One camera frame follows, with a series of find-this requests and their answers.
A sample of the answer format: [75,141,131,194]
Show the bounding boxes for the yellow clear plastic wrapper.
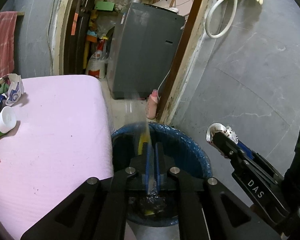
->
[125,92,157,195]

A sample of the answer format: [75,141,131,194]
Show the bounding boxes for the green tube white cap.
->
[0,106,17,136]

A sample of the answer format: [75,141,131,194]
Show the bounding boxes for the blue-lined trash bin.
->
[111,122,212,227]

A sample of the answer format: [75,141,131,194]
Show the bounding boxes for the pink floral table cloth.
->
[0,75,113,239]

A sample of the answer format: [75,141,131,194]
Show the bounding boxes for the pink bottle on floor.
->
[146,89,158,120]

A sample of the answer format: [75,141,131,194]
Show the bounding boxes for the white red rice sack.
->
[85,36,108,79]

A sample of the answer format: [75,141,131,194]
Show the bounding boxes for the white blue crumpled wrapper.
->
[0,73,24,106]

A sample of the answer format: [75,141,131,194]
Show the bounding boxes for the grey washing machine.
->
[106,3,185,100]

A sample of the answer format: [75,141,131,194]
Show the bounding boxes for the red checked cloth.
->
[0,11,17,78]

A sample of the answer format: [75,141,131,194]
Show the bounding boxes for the green box on shelf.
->
[95,1,115,11]

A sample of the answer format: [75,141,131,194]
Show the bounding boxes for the dark wooden door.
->
[63,0,95,75]

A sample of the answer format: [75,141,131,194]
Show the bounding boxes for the white hose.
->
[205,0,241,40]

